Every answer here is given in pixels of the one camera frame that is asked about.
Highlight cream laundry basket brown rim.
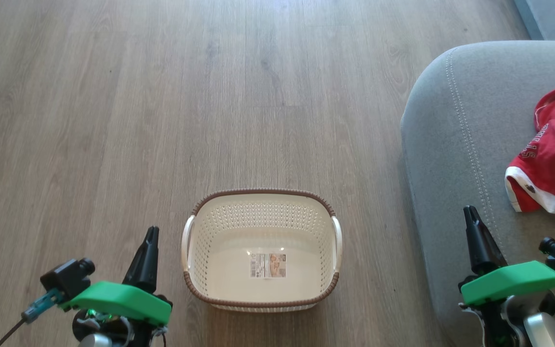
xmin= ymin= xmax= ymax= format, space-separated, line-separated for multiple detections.
xmin=181 ymin=188 xmax=344 ymax=313

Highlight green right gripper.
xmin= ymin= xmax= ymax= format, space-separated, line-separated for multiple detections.
xmin=459 ymin=206 xmax=555 ymax=347

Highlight paper label sticker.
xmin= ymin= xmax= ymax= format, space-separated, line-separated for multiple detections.
xmin=250 ymin=254 xmax=288 ymax=279

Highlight grey and yellow sofa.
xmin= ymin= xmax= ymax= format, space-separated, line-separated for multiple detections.
xmin=400 ymin=0 xmax=555 ymax=347

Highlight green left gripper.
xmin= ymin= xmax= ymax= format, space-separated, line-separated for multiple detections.
xmin=61 ymin=226 xmax=173 ymax=347

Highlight black cable with teal plug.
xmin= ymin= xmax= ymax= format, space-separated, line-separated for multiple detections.
xmin=0 ymin=288 xmax=66 ymax=347

